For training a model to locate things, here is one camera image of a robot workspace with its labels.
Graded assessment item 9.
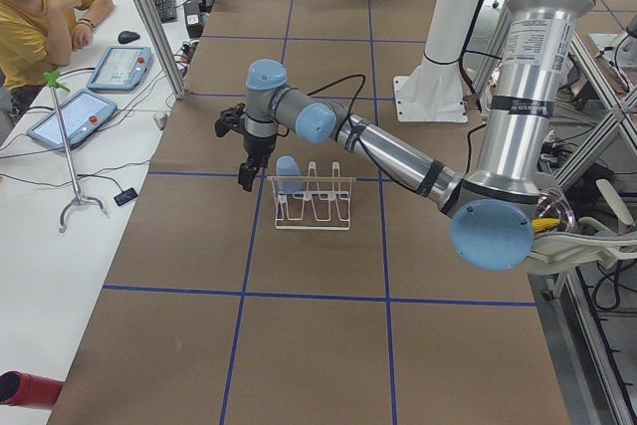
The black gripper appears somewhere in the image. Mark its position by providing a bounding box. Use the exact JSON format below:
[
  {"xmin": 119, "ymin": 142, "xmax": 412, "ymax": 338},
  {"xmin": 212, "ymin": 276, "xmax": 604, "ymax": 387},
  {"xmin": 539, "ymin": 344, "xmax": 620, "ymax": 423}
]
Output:
[{"xmin": 238, "ymin": 132, "xmax": 278, "ymax": 191}]

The light blue plastic cup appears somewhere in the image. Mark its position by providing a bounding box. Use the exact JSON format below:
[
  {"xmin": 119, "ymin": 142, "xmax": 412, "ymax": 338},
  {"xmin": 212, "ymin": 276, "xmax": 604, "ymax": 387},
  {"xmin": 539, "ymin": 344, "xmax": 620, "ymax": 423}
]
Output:
[{"xmin": 276, "ymin": 155, "xmax": 304, "ymax": 194}]

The small black phone device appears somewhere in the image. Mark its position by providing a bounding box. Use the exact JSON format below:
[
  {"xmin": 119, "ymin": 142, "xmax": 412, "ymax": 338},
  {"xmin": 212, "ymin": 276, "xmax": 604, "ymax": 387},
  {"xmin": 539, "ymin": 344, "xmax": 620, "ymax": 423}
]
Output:
[{"xmin": 113, "ymin": 187, "xmax": 138, "ymax": 207}]

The blue teach pendant far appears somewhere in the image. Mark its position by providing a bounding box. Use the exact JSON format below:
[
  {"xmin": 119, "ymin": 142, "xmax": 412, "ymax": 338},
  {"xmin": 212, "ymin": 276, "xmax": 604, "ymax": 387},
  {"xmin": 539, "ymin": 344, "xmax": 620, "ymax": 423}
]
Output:
[{"xmin": 86, "ymin": 46, "xmax": 152, "ymax": 93}]

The blue teach pendant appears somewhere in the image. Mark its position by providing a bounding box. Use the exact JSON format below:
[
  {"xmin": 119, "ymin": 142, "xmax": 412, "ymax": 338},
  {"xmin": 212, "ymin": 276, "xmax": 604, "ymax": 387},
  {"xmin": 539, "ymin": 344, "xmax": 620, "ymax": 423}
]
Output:
[
  {"xmin": 86, "ymin": 46, "xmax": 152, "ymax": 93},
  {"xmin": 27, "ymin": 89, "xmax": 117, "ymax": 149}
]

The blue teach pendant near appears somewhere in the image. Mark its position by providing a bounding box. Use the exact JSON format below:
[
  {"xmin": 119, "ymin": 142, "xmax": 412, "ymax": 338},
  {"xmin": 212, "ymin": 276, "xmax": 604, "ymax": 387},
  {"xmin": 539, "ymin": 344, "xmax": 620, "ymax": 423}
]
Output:
[{"xmin": 27, "ymin": 89, "xmax": 117, "ymax": 149}]

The black computer mouse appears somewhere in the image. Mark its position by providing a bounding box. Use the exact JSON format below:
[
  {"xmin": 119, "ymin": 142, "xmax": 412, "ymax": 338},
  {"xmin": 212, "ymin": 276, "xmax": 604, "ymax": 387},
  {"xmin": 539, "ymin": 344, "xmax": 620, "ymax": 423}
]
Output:
[{"xmin": 117, "ymin": 30, "xmax": 140, "ymax": 45}]

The person in yellow shirt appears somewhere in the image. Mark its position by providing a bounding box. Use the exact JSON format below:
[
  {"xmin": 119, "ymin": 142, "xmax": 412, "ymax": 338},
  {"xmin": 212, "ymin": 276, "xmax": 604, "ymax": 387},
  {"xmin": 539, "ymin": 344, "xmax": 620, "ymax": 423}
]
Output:
[{"xmin": 1, "ymin": 0, "xmax": 113, "ymax": 122}]

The red cylinder bottle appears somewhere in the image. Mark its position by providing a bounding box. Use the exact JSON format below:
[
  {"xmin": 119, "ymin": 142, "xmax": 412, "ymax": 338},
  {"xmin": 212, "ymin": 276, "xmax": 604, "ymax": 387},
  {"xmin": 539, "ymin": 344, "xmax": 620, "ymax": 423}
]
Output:
[{"xmin": 1, "ymin": 371, "xmax": 64, "ymax": 410}]

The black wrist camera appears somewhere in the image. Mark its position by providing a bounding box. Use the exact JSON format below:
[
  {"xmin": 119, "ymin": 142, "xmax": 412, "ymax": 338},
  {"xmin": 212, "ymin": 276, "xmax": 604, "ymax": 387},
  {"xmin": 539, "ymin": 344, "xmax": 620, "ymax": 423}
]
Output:
[{"xmin": 214, "ymin": 103, "xmax": 246, "ymax": 137}]

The white wire cup holder rack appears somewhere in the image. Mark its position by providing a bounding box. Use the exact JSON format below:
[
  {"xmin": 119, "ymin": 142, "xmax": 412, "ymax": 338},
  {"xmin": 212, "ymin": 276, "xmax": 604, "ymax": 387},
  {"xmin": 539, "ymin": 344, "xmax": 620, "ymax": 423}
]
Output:
[{"xmin": 268, "ymin": 161, "xmax": 356, "ymax": 231}]

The black camera cable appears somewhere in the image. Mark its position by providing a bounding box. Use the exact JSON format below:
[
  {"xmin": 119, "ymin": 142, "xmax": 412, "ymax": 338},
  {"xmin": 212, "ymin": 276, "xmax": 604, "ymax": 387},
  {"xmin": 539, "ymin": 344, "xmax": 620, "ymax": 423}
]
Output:
[{"xmin": 276, "ymin": 74, "xmax": 399, "ymax": 182}]

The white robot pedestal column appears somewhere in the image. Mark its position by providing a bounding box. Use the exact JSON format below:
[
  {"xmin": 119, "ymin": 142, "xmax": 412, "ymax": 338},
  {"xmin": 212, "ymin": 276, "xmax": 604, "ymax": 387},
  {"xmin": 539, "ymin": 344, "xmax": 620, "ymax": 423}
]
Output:
[{"xmin": 393, "ymin": 0, "xmax": 482, "ymax": 122}]

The aluminium frame post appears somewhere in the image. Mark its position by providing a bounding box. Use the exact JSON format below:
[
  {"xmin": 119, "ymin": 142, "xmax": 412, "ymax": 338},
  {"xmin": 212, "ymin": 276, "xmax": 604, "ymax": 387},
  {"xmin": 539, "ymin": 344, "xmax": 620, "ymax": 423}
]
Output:
[{"xmin": 132, "ymin": 0, "xmax": 186, "ymax": 100}]

